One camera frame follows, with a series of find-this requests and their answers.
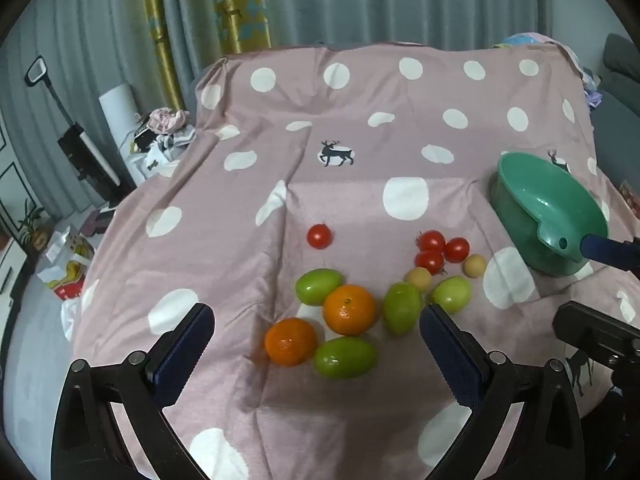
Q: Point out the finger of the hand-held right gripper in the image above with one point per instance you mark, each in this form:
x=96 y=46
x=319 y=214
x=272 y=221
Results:
x=590 y=327
x=597 y=249

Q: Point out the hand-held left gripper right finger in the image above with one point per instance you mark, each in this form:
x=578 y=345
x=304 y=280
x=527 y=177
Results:
x=452 y=355

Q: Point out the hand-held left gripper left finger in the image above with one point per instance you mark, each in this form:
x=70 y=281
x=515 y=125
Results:
x=180 y=355

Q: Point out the green jujube fruit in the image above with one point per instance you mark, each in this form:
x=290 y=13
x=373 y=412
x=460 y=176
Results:
x=345 y=357
x=318 y=285
x=401 y=307
x=451 y=294

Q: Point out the small yellow round fruit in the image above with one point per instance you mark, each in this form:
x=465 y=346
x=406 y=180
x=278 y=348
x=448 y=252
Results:
x=474 y=265
x=418 y=278

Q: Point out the red cherry tomato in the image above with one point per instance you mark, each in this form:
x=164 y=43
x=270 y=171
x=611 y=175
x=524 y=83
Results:
x=456 y=249
x=319 y=236
x=429 y=261
x=431 y=241

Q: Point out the orange mandarin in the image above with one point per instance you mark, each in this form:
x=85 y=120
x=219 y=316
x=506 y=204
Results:
x=290 y=341
x=349 y=309

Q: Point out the red snack packet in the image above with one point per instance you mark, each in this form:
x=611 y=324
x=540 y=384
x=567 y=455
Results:
x=629 y=199

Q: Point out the printed plastic bag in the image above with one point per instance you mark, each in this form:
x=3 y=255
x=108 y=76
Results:
x=70 y=270

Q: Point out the purple box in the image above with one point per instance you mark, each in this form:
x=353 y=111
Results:
x=97 y=221

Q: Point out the grey sofa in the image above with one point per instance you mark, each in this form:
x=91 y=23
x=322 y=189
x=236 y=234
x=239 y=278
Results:
x=620 y=75

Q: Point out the colourful cloth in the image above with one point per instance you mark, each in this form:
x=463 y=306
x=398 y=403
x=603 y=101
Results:
x=580 y=60

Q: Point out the potted plant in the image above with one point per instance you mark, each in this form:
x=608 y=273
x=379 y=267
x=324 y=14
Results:
x=27 y=222

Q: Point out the black stick vacuum cleaner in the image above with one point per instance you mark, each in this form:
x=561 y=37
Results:
x=90 y=160

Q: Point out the pile of clothes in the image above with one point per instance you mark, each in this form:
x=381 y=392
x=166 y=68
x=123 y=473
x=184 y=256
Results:
x=170 y=127

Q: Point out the white cylinder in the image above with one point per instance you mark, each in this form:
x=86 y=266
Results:
x=118 y=110

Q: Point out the pink polka dot blanket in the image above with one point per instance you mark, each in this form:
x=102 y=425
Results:
x=300 y=110

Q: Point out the gold satin curtain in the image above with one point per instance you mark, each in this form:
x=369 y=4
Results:
x=156 y=35

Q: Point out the grey curtain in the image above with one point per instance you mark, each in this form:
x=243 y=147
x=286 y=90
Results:
x=350 y=0

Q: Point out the yellow patterned curtain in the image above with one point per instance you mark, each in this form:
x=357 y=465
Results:
x=240 y=5

